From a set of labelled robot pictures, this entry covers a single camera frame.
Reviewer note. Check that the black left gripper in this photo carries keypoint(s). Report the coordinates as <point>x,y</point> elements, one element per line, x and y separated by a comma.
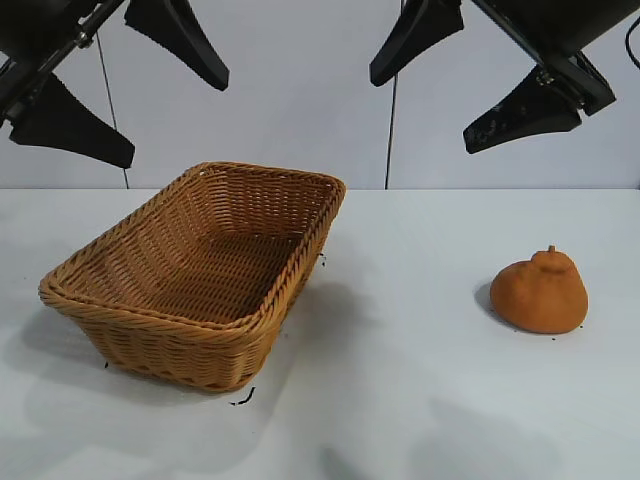
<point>45,30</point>

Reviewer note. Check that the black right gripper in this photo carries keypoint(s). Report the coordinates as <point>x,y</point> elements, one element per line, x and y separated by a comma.
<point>565,25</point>

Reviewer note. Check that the woven wicker basket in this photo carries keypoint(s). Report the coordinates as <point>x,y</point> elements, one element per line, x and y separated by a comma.
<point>200,250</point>

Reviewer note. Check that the soft orange fruit toy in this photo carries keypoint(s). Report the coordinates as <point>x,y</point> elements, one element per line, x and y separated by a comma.
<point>540,300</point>

